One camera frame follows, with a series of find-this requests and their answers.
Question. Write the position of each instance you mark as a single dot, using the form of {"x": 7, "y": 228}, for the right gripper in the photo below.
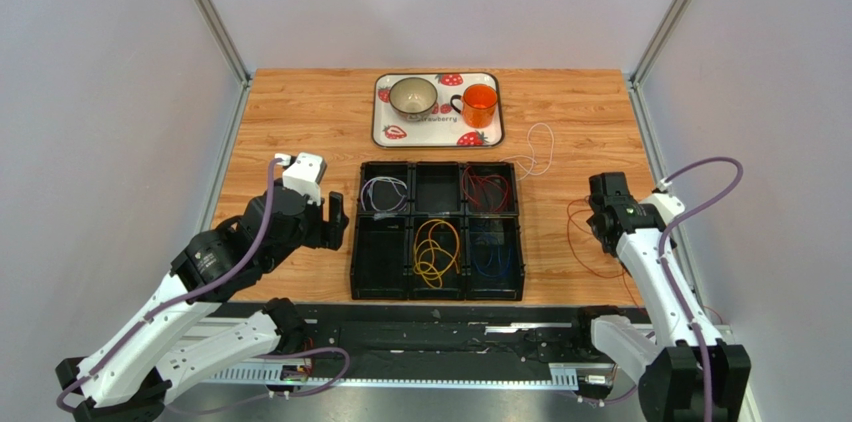
{"x": 608, "y": 185}

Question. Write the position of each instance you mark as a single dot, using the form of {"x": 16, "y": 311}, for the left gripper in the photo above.
{"x": 329, "y": 233}

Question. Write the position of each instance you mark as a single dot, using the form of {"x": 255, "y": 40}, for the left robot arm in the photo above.
{"x": 142, "y": 370}

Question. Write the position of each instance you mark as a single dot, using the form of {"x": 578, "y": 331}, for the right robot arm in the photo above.
{"x": 686, "y": 371}

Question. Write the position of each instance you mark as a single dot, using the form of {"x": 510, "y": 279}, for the black six-compartment organizer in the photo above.
{"x": 437, "y": 231}

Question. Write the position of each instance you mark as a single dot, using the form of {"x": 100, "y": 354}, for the strawberry pattern tray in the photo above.
{"x": 443, "y": 126}

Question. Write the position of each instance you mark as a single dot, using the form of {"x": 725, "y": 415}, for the grey ceramic bowl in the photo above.
{"x": 413, "y": 98}

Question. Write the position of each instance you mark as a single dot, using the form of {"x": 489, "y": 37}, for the orange mug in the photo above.
{"x": 477, "y": 105}

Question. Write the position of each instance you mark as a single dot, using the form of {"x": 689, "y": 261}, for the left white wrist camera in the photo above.
{"x": 303, "y": 174}

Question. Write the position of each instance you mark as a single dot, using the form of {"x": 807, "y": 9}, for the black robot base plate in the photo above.
{"x": 443, "y": 343}

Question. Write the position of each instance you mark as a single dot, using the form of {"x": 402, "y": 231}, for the aluminium frame rail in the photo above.
{"x": 312, "y": 367}

